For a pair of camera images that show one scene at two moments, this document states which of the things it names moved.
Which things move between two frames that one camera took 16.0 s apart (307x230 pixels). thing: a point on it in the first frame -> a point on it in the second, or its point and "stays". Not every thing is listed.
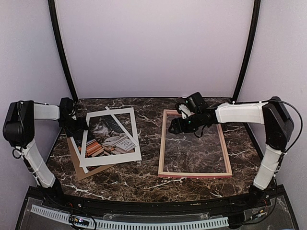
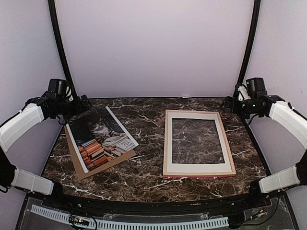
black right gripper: x=179 y=127 -> x=228 y=100
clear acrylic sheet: x=187 y=153 stays
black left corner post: x=52 y=6 stays
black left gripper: x=82 y=125 -> x=79 y=108
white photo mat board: x=133 y=156 -> x=196 y=167
